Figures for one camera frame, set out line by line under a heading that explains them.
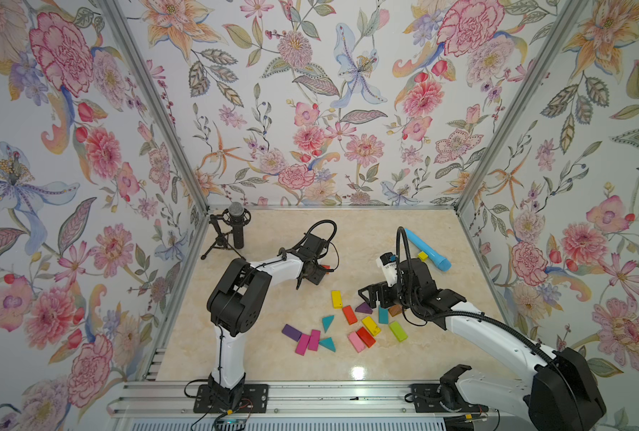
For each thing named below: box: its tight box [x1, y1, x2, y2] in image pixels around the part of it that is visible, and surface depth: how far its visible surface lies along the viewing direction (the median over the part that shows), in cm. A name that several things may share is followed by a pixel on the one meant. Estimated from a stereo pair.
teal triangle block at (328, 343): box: [319, 336, 337, 353], surface depth 85 cm
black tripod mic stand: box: [200, 208, 252, 262], surface depth 100 cm
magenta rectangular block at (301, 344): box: [294, 334, 311, 357], surface depth 85 cm
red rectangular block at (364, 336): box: [356, 326, 377, 349], surface depth 86 cm
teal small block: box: [377, 305, 389, 325], surface depth 91 cm
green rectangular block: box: [388, 320, 409, 343], surface depth 87 cm
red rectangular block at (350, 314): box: [342, 305, 359, 326], surface depth 92 cm
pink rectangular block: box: [348, 331, 366, 353], surface depth 86 cm
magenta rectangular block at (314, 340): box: [307, 328, 322, 352], surface depth 86 cm
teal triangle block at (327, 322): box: [322, 315, 335, 334], surface depth 90 cm
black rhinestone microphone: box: [228, 201, 246, 250], surface depth 96 cm
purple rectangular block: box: [281, 324, 303, 343], surface depth 88 cm
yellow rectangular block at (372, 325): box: [361, 316, 382, 337], surface depth 88 cm
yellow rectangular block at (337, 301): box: [331, 290, 344, 309], surface depth 95 cm
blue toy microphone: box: [403, 228, 453, 273], surface depth 106 cm
